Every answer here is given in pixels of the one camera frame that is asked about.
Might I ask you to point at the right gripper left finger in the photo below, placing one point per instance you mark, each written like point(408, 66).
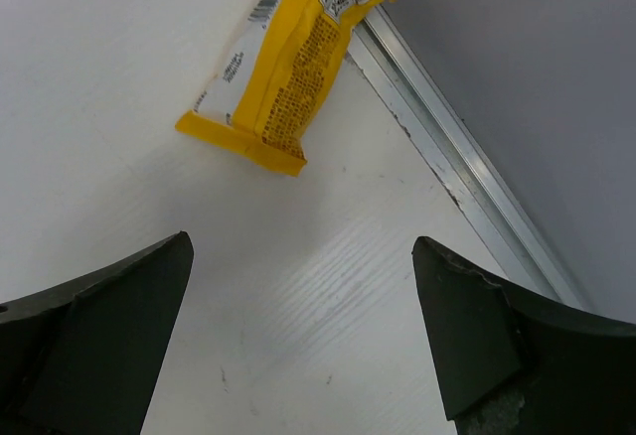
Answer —
point(83, 357)

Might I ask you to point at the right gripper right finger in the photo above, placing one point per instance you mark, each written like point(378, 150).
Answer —
point(511, 361)

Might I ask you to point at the small yellow snack packet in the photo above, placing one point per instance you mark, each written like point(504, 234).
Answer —
point(274, 79)

